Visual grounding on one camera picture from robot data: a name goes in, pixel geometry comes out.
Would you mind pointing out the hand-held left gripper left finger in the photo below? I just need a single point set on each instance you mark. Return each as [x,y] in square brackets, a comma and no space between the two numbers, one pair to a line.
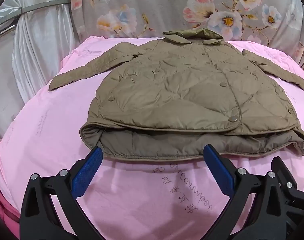
[88,170]

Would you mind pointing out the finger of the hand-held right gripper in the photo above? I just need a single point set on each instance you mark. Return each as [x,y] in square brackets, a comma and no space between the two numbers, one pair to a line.
[296,200]

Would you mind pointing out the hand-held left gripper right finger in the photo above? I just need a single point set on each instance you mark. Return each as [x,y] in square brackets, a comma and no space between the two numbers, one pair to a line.
[218,170]

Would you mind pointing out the olive quilted jacket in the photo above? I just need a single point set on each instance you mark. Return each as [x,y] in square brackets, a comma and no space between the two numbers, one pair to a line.
[182,90]

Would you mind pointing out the pink blanket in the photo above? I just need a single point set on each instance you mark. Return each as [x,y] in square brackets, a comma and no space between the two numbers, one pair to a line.
[41,135]

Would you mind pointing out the dark pink cloth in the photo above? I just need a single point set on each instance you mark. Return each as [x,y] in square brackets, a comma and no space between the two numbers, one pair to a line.
[3,205]

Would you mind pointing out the white curtain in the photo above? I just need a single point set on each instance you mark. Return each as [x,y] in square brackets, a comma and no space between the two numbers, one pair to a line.
[36,45]

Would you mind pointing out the grey floral cloth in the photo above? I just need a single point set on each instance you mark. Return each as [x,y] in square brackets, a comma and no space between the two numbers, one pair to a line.
[167,5]

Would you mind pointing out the metal curtain rail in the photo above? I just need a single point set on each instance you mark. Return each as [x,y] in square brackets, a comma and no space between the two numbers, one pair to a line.
[41,5]

